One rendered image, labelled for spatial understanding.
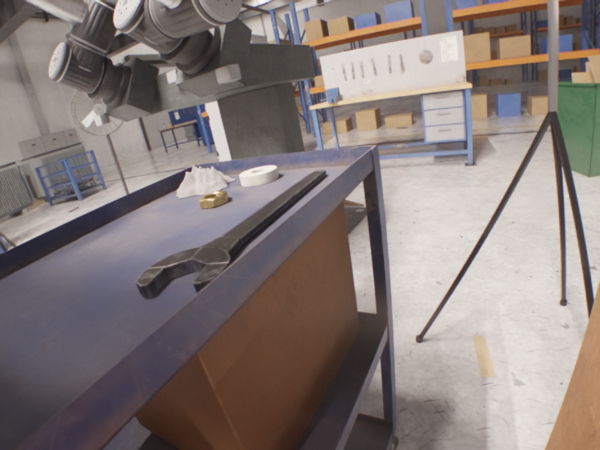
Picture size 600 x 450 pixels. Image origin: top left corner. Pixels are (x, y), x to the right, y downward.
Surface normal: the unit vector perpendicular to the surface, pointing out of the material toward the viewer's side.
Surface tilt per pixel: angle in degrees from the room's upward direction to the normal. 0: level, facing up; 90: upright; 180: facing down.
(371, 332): 0
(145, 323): 0
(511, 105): 90
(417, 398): 0
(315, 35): 90
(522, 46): 90
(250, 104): 90
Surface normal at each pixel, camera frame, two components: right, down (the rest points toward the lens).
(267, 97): -0.53, 0.43
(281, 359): 0.85, 0.04
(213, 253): -0.20, -0.90
